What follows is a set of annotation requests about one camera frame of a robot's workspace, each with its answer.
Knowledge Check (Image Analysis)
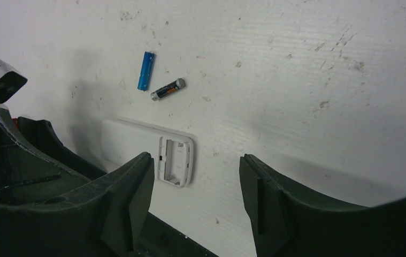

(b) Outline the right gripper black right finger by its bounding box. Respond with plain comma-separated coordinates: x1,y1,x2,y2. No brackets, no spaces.
239,154,406,256

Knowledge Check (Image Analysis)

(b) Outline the blue battery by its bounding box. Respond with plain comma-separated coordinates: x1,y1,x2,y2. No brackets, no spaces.
137,51,156,92

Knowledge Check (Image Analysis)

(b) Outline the black orange battery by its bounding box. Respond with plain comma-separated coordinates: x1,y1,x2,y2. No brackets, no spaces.
150,78,186,101

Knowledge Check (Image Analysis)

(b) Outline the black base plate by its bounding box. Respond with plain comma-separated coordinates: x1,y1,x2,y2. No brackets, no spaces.
130,213,216,257

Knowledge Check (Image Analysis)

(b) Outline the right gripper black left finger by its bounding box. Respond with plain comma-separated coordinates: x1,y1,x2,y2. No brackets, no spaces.
0,153,154,256

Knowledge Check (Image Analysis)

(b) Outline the white remote control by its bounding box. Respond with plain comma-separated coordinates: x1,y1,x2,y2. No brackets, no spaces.
101,119,195,188

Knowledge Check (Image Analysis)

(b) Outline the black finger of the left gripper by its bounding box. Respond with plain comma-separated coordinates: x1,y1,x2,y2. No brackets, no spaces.
0,108,91,206
17,117,107,180

